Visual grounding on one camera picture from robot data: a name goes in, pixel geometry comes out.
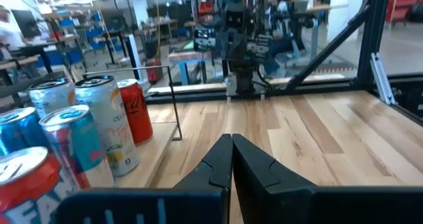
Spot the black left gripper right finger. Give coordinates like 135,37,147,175
232,133,317,224

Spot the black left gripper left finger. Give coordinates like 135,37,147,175
173,133,234,192

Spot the red Coca-Cola can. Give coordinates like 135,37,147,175
116,78,154,146

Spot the silver Celsius can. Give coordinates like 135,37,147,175
74,74,139,178
28,77,79,119

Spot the blue silver Red Bull can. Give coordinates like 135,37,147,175
0,106,50,157
38,104,115,190

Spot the red blue Fanta can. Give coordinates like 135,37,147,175
0,146,80,224

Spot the person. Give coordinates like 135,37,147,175
262,0,307,76
0,4,32,79

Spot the blue table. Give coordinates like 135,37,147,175
168,50,215,86

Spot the red bin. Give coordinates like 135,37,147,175
145,58,165,85

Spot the wooden top desk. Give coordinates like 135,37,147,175
303,2,350,59

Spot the white panel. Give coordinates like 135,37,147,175
127,34,146,83

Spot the red sofa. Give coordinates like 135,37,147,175
385,0,423,26

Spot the black monitor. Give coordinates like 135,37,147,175
11,9,42,40

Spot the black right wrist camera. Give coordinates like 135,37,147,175
224,3,247,30

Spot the wooden shelf with black frame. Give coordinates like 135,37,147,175
81,65,183,189

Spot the black aluminium table frame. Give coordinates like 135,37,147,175
145,0,423,126

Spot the silver aluminium bracket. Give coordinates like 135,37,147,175
369,52,397,106

